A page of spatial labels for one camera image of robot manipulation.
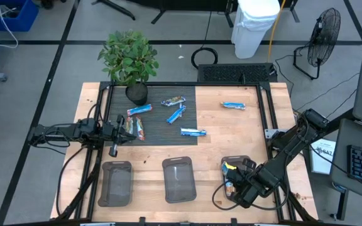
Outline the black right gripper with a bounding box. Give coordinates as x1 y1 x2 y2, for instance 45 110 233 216
231 158 265 210

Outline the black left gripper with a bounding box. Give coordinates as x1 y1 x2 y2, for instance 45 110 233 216
101 114 137 158

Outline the blue red granola bar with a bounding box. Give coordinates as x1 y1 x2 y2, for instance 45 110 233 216
126 104 153 117

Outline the blue brown granola bar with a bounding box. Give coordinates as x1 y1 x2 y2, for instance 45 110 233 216
161 95 187 107

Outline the blue white granola bar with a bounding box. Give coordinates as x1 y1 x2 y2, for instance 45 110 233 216
180 127 207 137

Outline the grey translucent plastic tray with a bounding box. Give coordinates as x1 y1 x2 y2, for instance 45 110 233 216
162 156 198 204
220 155 253 202
97 160 134 208

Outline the dark woven placemat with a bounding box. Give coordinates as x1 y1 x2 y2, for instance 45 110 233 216
107 85 199 146

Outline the green potted plant black pot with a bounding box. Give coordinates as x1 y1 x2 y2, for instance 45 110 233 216
97 30 160 107

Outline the white paper sign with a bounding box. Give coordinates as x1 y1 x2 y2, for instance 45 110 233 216
309 139 337 175

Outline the grey desk with keyboard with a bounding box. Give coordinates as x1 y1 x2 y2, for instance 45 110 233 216
329 118 362 220

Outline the black perforated box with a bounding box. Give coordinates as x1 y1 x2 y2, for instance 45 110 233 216
197 62 278 84

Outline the black equipment stand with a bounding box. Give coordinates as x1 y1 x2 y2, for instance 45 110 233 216
91 0 300 29

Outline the white trash bin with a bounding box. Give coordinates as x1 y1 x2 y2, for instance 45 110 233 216
231 0 282 60

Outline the large blue plastic bin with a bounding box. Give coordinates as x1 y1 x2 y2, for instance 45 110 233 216
0 0 40 33

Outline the black floor fan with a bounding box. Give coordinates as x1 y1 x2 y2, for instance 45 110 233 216
293 7 342 80

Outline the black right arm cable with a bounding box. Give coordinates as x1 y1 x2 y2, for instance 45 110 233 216
212 180 290 212

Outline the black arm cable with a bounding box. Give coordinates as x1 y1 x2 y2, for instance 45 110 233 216
56 144 89 217
212 180 290 212

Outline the silver metal bracket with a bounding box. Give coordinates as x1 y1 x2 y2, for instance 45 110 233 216
264 127 290 139

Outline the black aluminium table frame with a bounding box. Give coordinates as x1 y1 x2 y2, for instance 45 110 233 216
50 80 320 226

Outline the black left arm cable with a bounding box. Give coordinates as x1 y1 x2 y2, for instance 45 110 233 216
56 144 89 217

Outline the black coiled cable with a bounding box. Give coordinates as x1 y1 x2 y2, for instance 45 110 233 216
190 11 219 70

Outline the yellow cable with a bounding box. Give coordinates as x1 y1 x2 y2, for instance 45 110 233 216
266 0 287 63

